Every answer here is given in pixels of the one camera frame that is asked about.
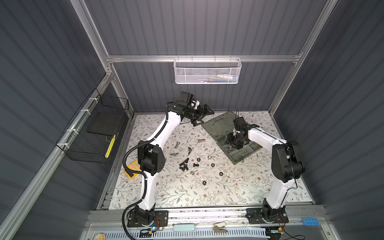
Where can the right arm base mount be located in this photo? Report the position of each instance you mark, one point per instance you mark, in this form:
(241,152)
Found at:
(266,214)

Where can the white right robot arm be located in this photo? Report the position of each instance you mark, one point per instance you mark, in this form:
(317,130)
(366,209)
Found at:
(286,164)

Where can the clear green organizer box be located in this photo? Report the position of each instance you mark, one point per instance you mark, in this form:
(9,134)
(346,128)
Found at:
(222,130)

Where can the black bolts cluster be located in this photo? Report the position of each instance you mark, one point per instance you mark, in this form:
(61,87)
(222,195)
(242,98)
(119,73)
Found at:
(184,165)

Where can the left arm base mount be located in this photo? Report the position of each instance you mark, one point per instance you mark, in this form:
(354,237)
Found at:
(147,218)

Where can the white wire mesh basket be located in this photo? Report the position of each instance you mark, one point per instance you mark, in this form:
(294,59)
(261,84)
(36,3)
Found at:
(208,71)

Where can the yellow marker in basket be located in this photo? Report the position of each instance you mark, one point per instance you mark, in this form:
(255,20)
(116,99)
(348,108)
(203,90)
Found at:
(110,147)

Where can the yellow calculator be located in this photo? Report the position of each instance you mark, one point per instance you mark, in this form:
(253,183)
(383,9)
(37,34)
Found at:
(133,166)

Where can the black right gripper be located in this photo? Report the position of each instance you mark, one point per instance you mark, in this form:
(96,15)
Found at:
(228,139)

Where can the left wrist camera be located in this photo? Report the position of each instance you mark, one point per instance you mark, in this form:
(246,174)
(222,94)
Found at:
(195,104)

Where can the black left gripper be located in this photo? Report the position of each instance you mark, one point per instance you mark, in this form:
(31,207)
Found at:
(200,113)

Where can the blue lego-like block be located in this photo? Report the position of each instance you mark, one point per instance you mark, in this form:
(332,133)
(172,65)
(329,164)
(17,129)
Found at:
(310,222)

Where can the black wire wall basket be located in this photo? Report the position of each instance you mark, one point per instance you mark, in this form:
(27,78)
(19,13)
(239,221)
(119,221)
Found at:
(88,138)

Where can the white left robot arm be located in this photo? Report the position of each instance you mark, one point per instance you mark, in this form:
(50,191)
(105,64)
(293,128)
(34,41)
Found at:
(151,157)

